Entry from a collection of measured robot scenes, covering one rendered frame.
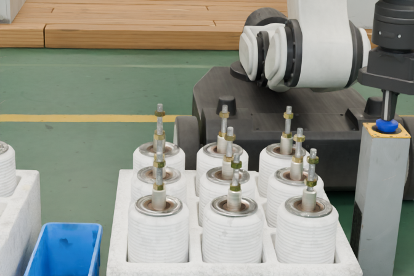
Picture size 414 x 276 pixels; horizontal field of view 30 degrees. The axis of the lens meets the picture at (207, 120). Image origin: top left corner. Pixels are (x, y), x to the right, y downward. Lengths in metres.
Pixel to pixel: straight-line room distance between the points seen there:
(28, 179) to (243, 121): 0.51
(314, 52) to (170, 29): 1.66
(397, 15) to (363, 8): 2.02
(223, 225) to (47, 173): 0.87
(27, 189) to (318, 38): 0.64
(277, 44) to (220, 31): 1.59
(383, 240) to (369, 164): 0.16
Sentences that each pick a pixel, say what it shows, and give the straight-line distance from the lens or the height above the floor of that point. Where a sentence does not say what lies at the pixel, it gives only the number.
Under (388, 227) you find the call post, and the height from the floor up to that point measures 0.14.
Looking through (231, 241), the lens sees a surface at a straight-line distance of 1.20.
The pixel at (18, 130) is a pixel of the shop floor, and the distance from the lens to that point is 2.28.
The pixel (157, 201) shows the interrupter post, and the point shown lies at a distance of 1.20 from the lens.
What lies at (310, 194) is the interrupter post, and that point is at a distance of 1.22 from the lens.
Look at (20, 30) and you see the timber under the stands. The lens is 3.18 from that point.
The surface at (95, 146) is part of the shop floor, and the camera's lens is 2.13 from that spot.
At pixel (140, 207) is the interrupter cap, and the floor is 0.25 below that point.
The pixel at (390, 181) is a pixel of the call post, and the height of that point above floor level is 0.23.
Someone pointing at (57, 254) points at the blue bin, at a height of 0.06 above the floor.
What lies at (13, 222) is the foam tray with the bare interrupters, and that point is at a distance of 1.35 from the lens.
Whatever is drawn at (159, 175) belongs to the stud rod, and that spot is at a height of 0.30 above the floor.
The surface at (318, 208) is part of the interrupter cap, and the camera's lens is 1.24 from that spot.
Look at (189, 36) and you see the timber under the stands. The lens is 3.17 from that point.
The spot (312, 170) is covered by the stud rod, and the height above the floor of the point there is 0.32.
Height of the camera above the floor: 0.78
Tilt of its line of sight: 19 degrees down
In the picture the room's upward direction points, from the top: 2 degrees clockwise
